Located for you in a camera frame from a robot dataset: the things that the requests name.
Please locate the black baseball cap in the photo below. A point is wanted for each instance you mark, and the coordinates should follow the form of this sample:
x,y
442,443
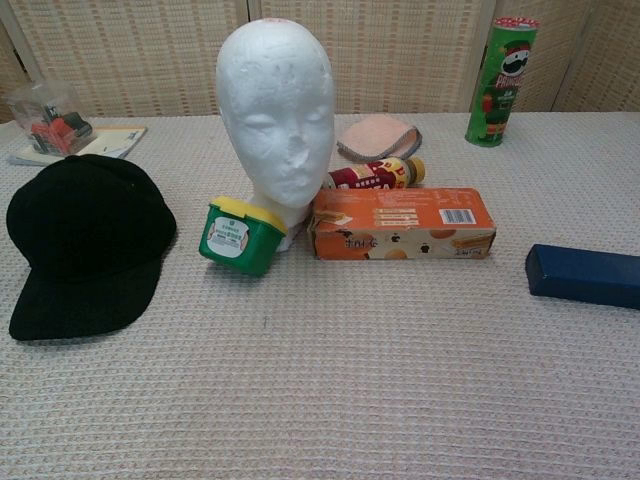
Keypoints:
x,y
90,240

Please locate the white foam mannequin head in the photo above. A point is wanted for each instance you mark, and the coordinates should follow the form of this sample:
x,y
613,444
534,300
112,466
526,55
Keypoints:
x,y
275,100

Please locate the orange biscuit box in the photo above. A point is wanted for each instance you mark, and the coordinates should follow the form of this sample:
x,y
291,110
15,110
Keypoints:
x,y
400,215

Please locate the brown drink bottle red label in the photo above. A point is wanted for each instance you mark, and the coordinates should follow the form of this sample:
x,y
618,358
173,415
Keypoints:
x,y
375,175

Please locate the pink cloth with grey trim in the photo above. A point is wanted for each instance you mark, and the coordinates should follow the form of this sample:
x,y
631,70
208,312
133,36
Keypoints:
x,y
375,135

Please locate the white woven tablecloth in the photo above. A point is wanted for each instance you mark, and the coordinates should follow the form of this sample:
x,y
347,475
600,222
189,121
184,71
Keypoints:
x,y
320,375

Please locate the green Pringles can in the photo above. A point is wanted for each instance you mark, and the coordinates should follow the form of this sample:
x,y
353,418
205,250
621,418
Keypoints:
x,y
500,100

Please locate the dark blue rectangular box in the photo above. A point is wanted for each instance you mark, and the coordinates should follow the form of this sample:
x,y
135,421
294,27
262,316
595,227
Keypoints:
x,y
585,275

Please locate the woven bamboo folding screen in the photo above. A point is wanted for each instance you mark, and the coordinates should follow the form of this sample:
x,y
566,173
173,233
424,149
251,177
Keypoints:
x,y
125,50

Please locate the clear box with red parts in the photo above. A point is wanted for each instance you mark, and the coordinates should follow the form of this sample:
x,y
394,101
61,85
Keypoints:
x,y
50,125

